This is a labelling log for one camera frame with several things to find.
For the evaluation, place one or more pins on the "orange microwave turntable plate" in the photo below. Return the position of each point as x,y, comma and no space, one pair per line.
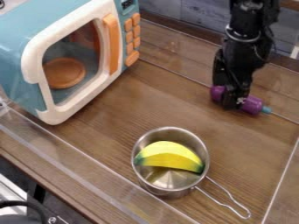
65,72

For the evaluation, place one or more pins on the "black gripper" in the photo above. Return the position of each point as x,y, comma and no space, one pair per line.
238,59

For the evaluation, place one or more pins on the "yellow green toy banana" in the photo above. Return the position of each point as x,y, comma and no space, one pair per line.
170,154

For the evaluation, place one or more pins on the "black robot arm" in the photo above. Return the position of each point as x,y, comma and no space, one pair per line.
250,23

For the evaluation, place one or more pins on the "blue toy microwave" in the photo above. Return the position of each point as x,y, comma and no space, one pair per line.
95,31

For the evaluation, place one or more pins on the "purple toy eggplant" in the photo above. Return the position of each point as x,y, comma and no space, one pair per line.
251,105

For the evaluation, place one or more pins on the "clear acrylic barrier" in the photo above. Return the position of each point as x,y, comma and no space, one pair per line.
101,194

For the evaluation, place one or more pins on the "silver pot with wire handle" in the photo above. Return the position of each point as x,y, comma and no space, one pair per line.
173,183

